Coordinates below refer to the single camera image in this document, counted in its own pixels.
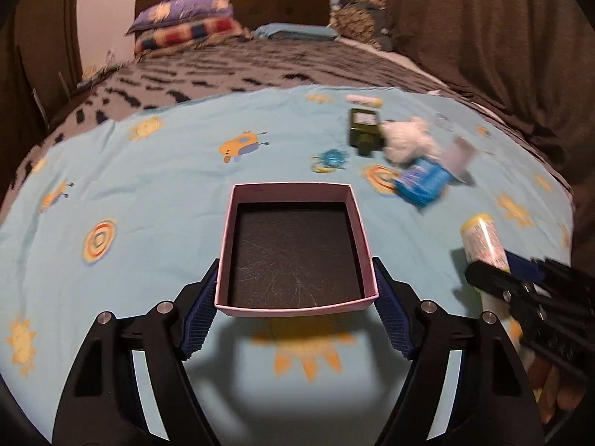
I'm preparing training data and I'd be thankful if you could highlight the white yellow lotion bottle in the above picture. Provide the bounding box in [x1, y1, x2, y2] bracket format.
[460, 213, 534, 369]

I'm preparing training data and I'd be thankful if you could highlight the blue snack wrapper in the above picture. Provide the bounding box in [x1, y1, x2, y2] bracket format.
[394, 158, 454, 209]

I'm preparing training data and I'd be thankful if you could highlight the clear plastic cup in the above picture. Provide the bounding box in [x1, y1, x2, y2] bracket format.
[440, 137, 477, 182]

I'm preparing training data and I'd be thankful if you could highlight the pink square box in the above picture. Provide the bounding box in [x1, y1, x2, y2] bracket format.
[215, 181, 379, 318]

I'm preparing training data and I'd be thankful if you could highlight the right hand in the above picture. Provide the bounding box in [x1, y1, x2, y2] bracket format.
[527, 355, 585, 425]

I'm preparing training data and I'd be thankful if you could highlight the white yarn ball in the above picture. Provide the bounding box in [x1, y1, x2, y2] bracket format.
[379, 117, 442, 164]

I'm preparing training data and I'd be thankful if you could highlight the light blue printed sheet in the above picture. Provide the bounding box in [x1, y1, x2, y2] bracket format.
[1, 85, 573, 445]

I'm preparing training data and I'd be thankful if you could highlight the dark green bottle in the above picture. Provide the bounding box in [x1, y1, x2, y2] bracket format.
[348, 108, 384, 157]

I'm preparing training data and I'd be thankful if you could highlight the small white yellow tube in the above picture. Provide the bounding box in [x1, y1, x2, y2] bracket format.
[345, 95, 383, 109]

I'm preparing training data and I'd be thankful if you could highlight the dark brown curtain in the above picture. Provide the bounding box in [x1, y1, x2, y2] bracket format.
[341, 0, 595, 187]

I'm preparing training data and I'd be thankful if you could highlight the patterned cushion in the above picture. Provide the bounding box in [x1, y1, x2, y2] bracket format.
[329, 0, 392, 52]

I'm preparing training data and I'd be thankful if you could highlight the light blue pillow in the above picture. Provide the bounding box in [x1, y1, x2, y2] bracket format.
[253, 23, 339, 41]

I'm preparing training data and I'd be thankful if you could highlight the grey black patterned blanket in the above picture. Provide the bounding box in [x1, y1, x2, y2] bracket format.
[6, 38, 446, 193]

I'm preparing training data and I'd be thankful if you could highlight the brown wooden wardrobe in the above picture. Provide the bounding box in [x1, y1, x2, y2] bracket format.
[1, 0, 82, 191]

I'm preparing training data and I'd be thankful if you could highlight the plaid red blue pillow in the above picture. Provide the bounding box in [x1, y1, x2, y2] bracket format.
[134, 17, 251, 55]

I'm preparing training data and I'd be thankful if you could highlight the purple pillow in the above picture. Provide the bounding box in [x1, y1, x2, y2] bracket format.
[127, 0, 233, 34]

